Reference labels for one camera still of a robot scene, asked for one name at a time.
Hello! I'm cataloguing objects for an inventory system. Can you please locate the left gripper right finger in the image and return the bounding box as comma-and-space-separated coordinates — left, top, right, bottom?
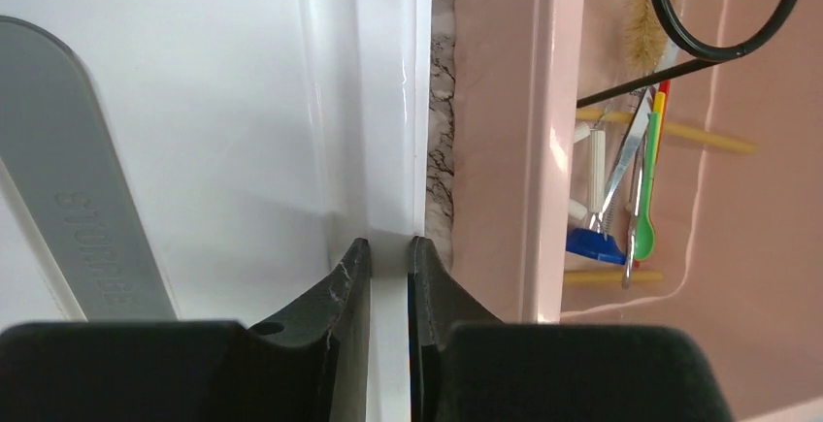
408, 237, 732, 421

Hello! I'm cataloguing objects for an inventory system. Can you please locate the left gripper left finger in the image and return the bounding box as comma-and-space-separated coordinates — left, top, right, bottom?
1, 239, 371, 421

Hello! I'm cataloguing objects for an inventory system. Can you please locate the yellow rubber tube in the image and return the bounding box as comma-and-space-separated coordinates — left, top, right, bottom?
563, 108, 757, 286

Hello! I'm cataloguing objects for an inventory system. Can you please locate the white clay triangle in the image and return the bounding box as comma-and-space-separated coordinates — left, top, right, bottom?
568, 122, 606, 229

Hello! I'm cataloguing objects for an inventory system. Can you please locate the pink plastic bin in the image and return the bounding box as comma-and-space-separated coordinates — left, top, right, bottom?
451, 0, 822, 421

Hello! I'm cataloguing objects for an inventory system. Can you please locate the red plastic spoon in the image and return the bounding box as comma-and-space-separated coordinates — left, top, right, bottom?
634, 80, 671, 263

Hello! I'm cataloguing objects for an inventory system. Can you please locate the tan bristle test-tube brush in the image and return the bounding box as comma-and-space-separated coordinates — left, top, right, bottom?
623, 0, 668, 75

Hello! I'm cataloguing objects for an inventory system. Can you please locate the black metal ring stand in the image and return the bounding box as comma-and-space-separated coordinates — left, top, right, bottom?
576, 0, 798, 109

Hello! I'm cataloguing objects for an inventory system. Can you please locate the blue plastic clip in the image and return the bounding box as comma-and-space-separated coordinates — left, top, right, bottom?
566, 228, 626, 265

